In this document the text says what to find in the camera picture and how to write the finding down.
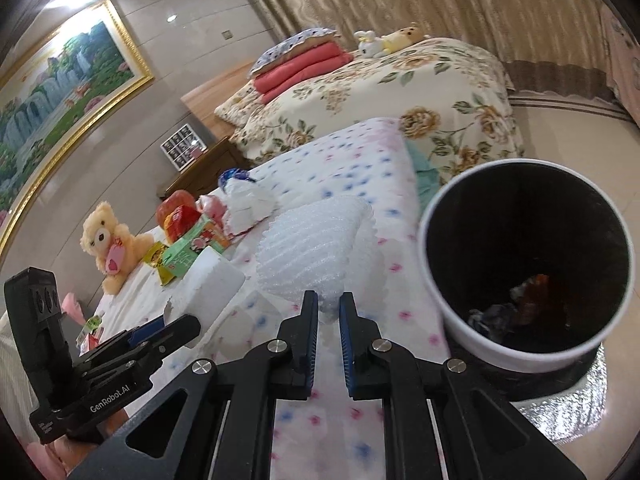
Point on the folded red blanket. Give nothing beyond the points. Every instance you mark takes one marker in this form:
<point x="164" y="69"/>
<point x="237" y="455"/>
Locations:
<point x="314" y="62"/>

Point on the beige patterned curtain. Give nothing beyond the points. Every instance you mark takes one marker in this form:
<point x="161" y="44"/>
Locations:
<point x="546" y="45"/>

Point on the yellow bear plush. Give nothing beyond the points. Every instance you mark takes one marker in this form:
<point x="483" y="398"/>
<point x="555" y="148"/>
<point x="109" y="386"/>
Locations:
<point x="403" y="38"/>

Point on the floral bed cover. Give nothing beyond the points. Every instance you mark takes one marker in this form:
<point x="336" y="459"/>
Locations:
<point x="449" y="97"/>

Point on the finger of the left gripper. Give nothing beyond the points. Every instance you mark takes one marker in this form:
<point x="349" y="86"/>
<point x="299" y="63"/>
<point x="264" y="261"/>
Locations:
<point x="155" y="339"/>
<point x="145" y="331"/>

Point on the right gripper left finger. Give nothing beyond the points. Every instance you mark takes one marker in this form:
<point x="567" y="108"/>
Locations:
<point x="215" y="421"/>

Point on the person's left hand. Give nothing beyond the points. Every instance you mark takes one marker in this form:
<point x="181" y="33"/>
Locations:
<point x="58" y="459"/>

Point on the wooden headboard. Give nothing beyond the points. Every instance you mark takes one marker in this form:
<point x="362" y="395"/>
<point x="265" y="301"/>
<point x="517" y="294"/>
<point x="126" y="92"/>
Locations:
<point x="203" y="100"/>

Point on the white foam net sleeve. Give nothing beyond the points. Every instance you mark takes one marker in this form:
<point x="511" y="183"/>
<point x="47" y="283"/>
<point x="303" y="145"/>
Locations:
<point x="329" y="247"/>

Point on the cream teddy bear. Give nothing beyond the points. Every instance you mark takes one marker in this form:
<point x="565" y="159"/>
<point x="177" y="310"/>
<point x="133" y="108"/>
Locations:
<point x="116" y="250"/>

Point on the yellow snack packet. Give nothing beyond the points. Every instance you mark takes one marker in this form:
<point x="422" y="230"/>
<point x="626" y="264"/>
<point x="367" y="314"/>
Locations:
<point x="154" y="258"/>

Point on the framed waterfall painting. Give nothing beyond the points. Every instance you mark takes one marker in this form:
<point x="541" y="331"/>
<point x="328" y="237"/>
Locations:
<point x="55" y="94"/>

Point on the blue dotted pillow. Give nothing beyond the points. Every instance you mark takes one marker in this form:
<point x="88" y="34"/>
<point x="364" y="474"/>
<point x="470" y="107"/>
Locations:
<point x="291" y="47"/>

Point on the floral pillow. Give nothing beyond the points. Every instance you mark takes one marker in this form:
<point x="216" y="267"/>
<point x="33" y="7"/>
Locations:
<point x="242" y="106"/>

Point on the green pink small wrapper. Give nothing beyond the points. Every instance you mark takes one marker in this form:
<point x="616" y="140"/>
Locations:
<point x="90" y="334"/>

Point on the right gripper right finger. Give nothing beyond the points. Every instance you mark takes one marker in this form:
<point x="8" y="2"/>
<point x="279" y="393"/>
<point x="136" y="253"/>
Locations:
<point x="441" y="421"/>

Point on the blue snack wrapper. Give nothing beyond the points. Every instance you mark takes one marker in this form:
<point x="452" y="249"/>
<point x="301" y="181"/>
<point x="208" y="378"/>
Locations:
<point x="234" y="173"/>

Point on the black white photo frame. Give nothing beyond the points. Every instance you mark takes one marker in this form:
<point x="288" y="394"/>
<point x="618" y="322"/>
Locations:
<point x="182" y="147"/>

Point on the white flower-dotted bedsheet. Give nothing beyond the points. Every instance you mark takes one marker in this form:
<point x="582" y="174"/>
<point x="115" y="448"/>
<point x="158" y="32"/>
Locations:
<point x="328" y="436"/>

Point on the white rabbit plush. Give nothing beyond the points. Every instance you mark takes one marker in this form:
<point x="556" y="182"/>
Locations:
<point x="369" y="45"/>

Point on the wooden nightstand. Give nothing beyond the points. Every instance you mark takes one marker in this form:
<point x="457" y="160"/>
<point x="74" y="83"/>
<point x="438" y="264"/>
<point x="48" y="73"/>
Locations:
<point x="201" y="176"/>

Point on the red apple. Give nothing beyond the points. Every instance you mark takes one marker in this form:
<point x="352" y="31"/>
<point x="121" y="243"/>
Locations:
<point x="177" y="198"/>

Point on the green paper box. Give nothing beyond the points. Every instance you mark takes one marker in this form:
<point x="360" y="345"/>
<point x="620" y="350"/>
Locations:
<point x="180" y="256"/>

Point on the red snack bag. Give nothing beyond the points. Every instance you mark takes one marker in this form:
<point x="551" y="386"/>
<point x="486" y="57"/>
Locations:
<point x="180" y="221"/>

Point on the white crumpled plastic bag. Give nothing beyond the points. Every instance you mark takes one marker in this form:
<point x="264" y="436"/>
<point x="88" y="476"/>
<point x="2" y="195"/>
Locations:
<point x="238" y="206"/>

